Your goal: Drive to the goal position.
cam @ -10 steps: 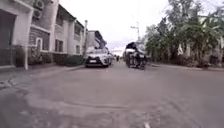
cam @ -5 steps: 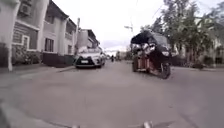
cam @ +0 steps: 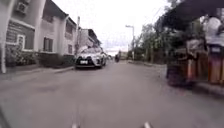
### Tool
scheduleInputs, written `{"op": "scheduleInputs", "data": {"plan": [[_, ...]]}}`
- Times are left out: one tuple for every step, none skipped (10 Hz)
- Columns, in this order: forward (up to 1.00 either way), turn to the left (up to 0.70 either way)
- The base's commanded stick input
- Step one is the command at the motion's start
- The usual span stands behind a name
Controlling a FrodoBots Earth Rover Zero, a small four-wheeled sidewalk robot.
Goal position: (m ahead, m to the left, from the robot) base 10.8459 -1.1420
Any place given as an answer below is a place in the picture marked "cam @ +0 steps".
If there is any person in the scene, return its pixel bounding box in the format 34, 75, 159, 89
203, 14, 224, 85

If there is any vehicle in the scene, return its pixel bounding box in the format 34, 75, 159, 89
114, 53, 121, 63

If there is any row of trees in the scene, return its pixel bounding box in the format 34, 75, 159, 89
127, 23, 168, 64

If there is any beige two-storey building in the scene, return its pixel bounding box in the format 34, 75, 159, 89
0, 0, 78, 68

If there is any roadside stall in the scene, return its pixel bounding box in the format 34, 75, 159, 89
155, 0, 224, 88

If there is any street lamp pole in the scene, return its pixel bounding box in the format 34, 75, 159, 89
125, 24, 136, 62

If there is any silver car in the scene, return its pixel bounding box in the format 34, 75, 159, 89
74, 47, 108, 70

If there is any hedge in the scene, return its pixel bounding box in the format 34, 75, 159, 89
5, 44, 76, 69

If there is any row of buildings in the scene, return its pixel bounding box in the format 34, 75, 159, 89
76, 27, 103, 54

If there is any concrete kerb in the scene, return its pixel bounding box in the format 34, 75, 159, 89
0, 65, 76, 80

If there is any grey concrete road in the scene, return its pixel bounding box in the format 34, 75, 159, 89
0, 59, 224, 128

